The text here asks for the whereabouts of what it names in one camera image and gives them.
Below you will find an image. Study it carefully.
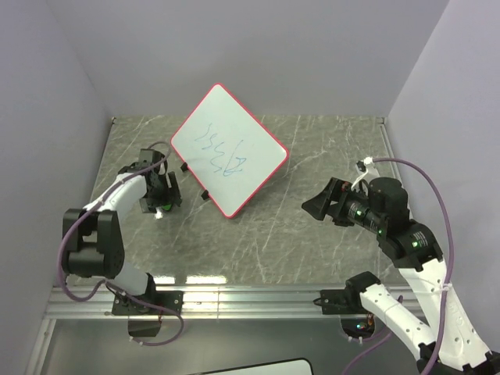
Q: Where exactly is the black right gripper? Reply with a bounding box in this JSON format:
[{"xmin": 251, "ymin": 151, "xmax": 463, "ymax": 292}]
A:
[{"xmin": 300, "ymin": 175, "xmax": 384, "ymax": 232}]

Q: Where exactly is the red framed whiteboard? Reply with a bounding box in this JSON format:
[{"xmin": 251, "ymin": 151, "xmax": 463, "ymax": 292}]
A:
[{"xmin": 170, "ymin": 84, "xmax": 289, "ymax": 218}]

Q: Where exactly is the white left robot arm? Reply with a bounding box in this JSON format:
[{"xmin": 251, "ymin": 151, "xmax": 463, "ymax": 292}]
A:
[{"xmin": 57, "ymin": 157, "xmax": 181, "ymax": 314}]

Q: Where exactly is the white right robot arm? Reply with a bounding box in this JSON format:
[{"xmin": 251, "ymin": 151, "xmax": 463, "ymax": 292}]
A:
[{"xmin": 302, "ymin": 177, "xmax": 499, "ymax": 374}]

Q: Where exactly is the white tablet at bottom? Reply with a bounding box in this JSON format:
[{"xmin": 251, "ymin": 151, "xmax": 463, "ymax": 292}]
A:
[{"xmin": 206, "ymin": 359, "xmax": 314, "ymax": 375}]

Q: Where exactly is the metal wire whiteboard stand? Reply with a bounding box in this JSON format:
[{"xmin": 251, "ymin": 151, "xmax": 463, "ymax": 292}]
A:
[{"xmin": 180, "ymin": 159, "xmax": 212, "ymax": 202}]

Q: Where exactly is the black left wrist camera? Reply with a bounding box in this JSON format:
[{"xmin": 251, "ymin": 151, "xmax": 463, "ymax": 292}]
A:
[{"xmin": 138, "ymin": 148, "xmax": 165, "ymax": 169}]

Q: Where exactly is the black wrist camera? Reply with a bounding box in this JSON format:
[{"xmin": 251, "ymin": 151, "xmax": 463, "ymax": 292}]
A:
[
  {"xmin": 138, "ymin": 148, "xmax": 165, "ymax": 169},
  {"xmin": 368, "ymin": 177, "xmax": 409, "ymax": 225}
]

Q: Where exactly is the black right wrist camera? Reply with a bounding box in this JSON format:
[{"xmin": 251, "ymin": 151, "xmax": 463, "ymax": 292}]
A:
[{"xmin": 368, "ymin": 177, "xmax": 409, "ymax": 225}]

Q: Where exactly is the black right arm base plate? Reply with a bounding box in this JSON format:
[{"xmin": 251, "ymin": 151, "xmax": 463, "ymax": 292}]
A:
[{"xmin": 312, "ymin": 289, "xmax": 370, "ymax": 315}]

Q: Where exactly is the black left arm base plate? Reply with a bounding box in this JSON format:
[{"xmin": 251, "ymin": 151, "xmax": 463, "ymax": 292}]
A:
[{"xmin": 112, "ymin": 291, "xmax": 184, "ymax": 316}]

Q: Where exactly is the aluminium mounting rail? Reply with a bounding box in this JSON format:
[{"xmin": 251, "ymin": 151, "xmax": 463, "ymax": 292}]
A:
[{"xmin": 44, "ymin": 284, "xmax": 427, "ymax": 320}]

